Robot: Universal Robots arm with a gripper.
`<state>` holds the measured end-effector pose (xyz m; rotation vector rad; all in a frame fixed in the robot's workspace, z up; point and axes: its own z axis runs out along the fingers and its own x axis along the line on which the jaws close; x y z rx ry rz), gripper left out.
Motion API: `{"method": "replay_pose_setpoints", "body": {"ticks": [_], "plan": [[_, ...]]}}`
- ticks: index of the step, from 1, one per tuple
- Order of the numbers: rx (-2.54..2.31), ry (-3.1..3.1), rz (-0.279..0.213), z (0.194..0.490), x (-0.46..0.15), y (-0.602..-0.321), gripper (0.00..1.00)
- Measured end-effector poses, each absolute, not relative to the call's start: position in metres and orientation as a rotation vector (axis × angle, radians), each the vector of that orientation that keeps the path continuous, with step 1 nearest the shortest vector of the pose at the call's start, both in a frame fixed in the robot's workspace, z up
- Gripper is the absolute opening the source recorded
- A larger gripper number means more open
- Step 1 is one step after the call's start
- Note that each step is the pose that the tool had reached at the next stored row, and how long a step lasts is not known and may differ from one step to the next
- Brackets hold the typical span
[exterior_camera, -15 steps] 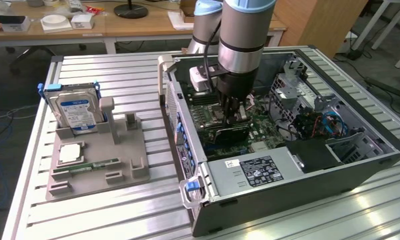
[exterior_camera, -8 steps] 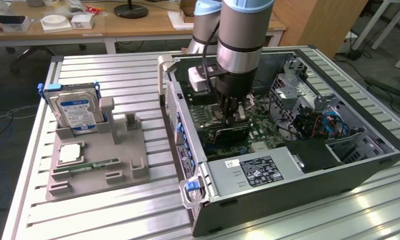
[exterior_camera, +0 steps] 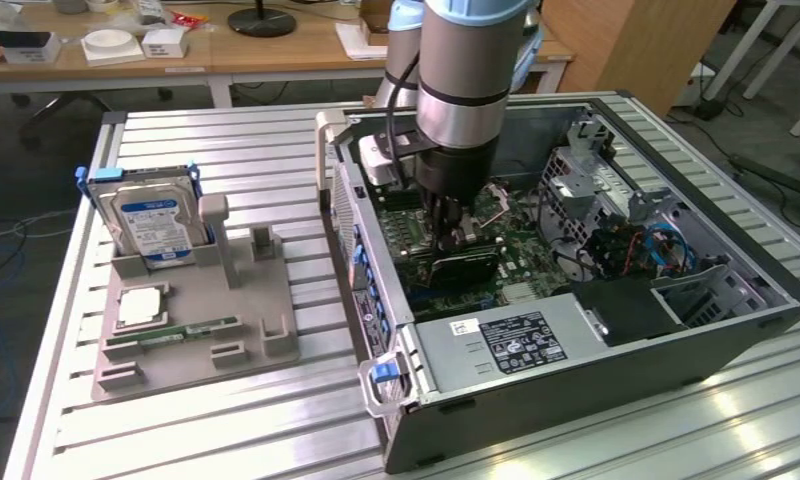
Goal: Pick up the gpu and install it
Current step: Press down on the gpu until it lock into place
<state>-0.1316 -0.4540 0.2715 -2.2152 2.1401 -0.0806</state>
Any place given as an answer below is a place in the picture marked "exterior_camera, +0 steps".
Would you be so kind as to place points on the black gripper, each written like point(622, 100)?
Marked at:
point(456, 170)

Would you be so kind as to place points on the green graphics card black shroud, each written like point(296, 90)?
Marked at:
point(466, 270)

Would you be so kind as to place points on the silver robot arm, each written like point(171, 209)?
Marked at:
point(466, 75)

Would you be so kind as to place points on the silver socket cover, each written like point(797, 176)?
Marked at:
point(506, 205)

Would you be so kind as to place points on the perforated metal disk bay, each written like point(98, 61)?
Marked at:
point(573, 180)

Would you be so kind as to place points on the green motherboard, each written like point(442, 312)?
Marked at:
point(520, 270)

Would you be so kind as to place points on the silver chipset heatsink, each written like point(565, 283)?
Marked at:
point(522, 294)

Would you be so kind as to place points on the stack of white papers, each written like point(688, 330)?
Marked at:
point(356, 42)

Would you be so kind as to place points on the wooden desk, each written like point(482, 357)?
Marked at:
point(273, 55)

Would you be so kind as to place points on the grey power supply unit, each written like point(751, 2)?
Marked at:
point(453, 350)

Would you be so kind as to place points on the wooden cabinet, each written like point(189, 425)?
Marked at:
point(647, 50)

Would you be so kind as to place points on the black round lamp base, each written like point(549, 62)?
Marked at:
point(262, 22)

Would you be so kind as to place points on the grey parts rack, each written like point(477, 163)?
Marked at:
point(253, 310)

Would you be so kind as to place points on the hard disk with blue caddy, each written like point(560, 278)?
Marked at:
point(149, 220)

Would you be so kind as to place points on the black floor stand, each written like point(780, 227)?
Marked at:
point(780, 175)

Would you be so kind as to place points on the open black PC case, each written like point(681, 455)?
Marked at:
point(573, 400)

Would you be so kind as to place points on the red packet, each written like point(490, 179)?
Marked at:
point(189, 22)

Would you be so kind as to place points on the small white labelled box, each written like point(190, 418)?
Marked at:
point(163, 44)

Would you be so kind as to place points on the green RAM stick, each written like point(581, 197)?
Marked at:
point(173, 331)

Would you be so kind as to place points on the silver CPU chip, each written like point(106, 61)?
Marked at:
point(139, 306)

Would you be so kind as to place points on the white round part on box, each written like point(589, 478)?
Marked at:
point(111, 46)

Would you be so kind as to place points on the white box with black phone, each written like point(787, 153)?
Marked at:
point(26, 47)

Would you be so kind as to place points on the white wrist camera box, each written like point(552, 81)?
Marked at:
point(376, 160)

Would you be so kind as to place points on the white table frame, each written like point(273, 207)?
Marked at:
point(767, 40)

